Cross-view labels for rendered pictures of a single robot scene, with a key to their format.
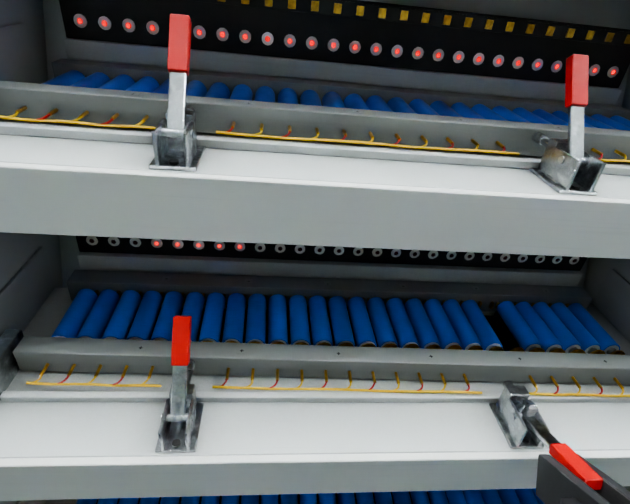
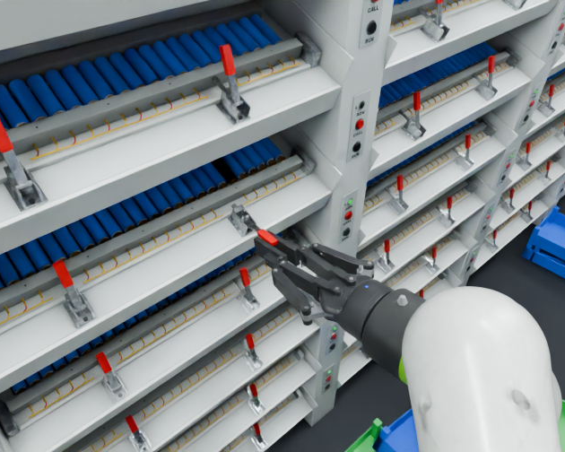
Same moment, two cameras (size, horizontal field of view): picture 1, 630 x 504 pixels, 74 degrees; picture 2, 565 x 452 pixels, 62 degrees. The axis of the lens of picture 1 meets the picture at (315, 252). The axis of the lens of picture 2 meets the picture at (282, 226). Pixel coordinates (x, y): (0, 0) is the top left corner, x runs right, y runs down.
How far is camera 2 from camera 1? 36 cm
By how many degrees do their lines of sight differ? 42
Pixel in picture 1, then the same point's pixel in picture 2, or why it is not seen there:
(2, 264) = not seen: outside the picture
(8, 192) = not seen: outside the picture
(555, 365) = (253, 183)
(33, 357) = not seen: outside the picture
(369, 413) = (172, 253)
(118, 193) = (10, 231)
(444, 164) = (171, 120)
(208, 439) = (99, 308)
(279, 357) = (112, 249)
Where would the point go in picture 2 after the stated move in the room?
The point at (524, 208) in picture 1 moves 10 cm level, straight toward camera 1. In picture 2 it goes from (220, 141) to (223, 187)
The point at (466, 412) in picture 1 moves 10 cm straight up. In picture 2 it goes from (218, 228) to (212, 176)
